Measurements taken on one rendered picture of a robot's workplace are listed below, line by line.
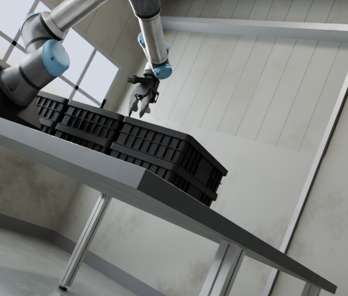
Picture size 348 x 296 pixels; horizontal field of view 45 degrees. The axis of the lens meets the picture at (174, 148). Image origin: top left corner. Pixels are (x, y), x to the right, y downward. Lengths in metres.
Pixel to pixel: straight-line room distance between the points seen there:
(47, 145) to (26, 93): 0.66
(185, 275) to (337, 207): 1.32
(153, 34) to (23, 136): 0.72
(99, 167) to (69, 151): 0.10
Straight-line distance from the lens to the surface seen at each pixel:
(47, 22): 1.62
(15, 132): 1.06
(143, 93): 1.82
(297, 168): 3.49
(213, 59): 4.37
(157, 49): 1.64
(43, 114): 1.85
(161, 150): 1.44
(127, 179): 0.77
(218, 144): 3.84
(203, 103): 4.15
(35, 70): 1.55
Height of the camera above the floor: 0.62
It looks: 10 degrees up
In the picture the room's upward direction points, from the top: 24 degrees clockwise
